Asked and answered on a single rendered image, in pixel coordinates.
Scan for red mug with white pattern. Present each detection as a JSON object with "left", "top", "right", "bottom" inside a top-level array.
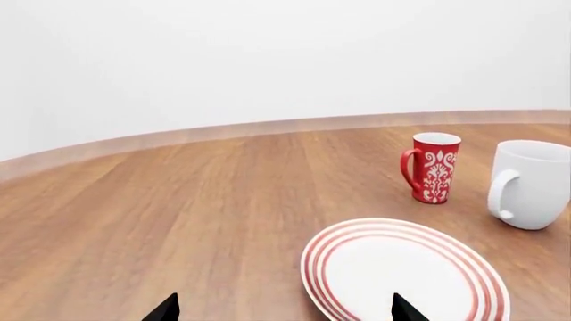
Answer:
[{"left": 400, "top": 131, "right": 462, "bottom": 204}]

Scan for white plate with red rings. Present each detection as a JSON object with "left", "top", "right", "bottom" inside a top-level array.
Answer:
[{"left": 300, "top": 217, "right": 512, "bottom": 321}]

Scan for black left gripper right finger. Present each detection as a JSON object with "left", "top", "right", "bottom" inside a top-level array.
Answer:
[{"left": 392, "top": 292, "right": 431, "bottom": 321}]

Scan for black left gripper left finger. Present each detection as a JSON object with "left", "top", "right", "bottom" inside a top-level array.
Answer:
[{"left": 140, "top": 292, "right": 181, "bottom": 321}]

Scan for plain white mug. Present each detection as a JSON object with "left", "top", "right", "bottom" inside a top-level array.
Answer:
[{"left": 486, "top": 139, "right": 571, "bottom": 232}]

